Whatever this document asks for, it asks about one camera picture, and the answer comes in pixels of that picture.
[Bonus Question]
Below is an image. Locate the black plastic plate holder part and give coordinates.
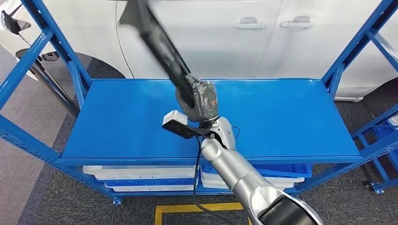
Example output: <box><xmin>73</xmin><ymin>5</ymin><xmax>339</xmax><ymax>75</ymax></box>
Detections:
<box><xmin>119</xmin><ymin>0</ymin><xmax>199</xmax><ymax>108</ymax></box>

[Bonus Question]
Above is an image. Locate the blue metal shelf rack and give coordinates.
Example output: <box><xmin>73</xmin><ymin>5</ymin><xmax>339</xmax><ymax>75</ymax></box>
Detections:
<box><xmin>0</xmin><ymin>0</ymin><xmax>398</xmax><ymax>206</ymax></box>

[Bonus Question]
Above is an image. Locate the white car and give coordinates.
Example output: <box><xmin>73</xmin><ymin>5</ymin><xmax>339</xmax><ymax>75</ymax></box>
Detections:
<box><xmin>0</xmin><ymin>0</ymin><xmax>398</xmax><ymax>103</ymax></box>

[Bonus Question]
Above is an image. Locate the clear white plastic bin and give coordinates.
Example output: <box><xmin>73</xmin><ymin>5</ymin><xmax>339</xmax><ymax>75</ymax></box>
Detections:
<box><xmin>82</xmin><ymin>165</ymin><xmax>197</xmax><ymax>181</ymax></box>

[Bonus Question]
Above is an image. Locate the blue plastic bin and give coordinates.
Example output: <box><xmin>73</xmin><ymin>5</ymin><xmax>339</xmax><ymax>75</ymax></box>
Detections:
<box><xmin>373</xmin><ymin>124</ymin><xmax>398</xmax><ymax>141</ymax></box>
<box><xmin>104</xmin><ymin>177</ymin><xmax>197</xmax><ymax>188</ymax></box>
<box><xmin>202</xmin><ymin>164</ymin><xmax>313</xmax><ymax>179</ymax></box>

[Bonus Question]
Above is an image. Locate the blue wheeled rack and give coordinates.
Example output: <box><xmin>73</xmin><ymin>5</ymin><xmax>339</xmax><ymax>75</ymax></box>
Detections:
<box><xmin>352</xmin><ymin>118</ymin><xmax>398</xmax><ymax>195</ymax></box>

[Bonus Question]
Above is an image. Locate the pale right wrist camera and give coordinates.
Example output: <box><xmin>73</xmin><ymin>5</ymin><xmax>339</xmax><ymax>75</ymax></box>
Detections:
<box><xmin>161</xmin><ymin>110</ymin><xmax>215</xmax><ymax>140</ymax></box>

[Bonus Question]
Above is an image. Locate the black camera cable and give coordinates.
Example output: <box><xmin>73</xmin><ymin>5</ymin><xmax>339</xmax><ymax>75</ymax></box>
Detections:
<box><xmin>192</xmin><ymin>136</ymin><xmax>240</xmax><ymax>225</ymax></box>

